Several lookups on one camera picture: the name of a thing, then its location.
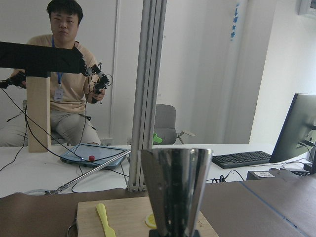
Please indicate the steel double jigger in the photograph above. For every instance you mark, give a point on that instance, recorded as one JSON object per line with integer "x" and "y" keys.
{"x": 175, "y": 180}

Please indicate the metal rod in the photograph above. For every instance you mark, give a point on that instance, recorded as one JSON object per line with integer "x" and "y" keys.
{"x": 85, "y": 175}

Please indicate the blue teach pendant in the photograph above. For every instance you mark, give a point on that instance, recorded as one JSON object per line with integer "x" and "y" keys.
{"x": 90, "y": 155}

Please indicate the black keyboard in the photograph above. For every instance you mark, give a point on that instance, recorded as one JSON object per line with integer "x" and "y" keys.
{"x": 241, "y": 159}

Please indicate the seated person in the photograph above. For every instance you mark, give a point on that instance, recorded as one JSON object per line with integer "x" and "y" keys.
{"x": 69, "y": 93}

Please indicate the yellow lemon slice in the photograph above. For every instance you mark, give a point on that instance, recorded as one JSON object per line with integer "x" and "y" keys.
{"x": 150, "y": 221}

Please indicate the wooden cutting board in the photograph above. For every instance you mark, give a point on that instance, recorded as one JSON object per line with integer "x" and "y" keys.
{"x": 126, "y": 216}

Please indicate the yellow plastic knife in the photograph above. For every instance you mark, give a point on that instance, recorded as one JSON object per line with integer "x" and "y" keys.
{"x": 101, "y": 210}

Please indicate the black monitor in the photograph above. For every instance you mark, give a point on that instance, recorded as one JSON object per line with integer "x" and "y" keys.
{"x": 298, "y": 133}

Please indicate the aluminium frame post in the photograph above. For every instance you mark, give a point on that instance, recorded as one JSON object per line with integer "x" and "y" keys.
{"x": 150, "y": 46}

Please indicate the wooden post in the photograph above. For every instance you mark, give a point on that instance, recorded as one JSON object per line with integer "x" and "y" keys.
{"x": 38, "y": 114}

